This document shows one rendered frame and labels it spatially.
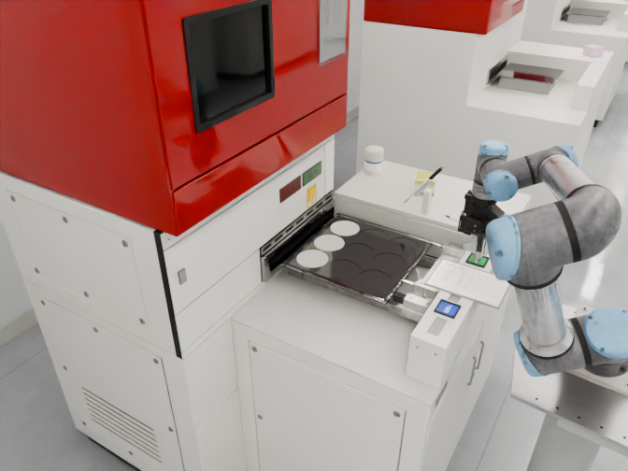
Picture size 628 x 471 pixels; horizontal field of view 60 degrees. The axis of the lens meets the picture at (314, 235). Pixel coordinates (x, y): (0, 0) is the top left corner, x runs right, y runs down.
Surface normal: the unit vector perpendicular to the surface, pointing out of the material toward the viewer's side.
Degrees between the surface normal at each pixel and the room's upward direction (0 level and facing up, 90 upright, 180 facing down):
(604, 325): 37
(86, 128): 90
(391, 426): 90
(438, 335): 0
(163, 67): 90
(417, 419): 90
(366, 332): 0
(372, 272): 0
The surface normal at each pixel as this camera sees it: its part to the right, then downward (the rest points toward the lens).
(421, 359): -0.52, 0.46
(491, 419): 0.00, -0.84
